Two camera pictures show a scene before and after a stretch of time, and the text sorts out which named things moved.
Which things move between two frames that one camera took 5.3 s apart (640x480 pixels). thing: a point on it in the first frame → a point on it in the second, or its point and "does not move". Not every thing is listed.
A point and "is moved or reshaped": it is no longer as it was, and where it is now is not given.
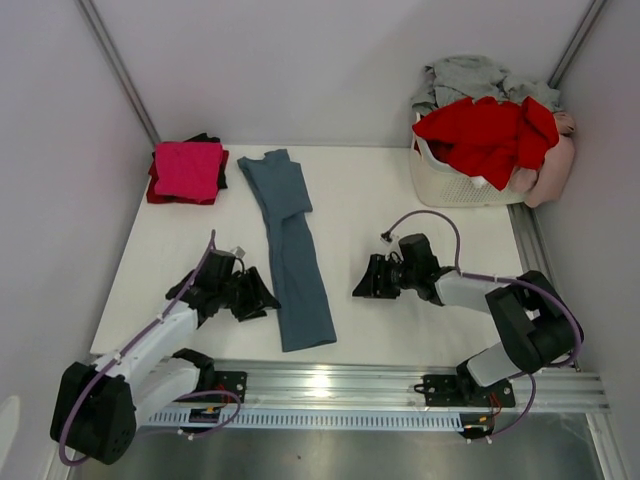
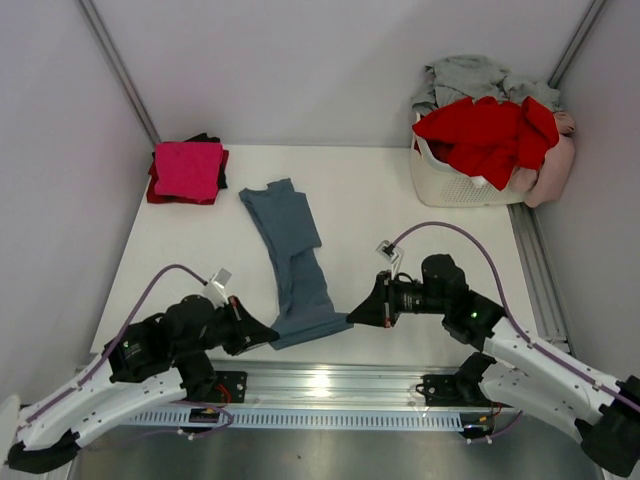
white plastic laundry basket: x=435 y=185 does not move
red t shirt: x=489 y=139 does not move
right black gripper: x=370 y=286 → x=381 y=307
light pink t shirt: x=547 y=183 does not move
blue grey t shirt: x=283 y=203 is moved or reshaped
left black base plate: x=230 y=381 does not move
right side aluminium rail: x=533 y=248 does not move
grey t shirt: x=457 y=78 does not move
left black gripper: x=258 y=296 → x=248 y=332
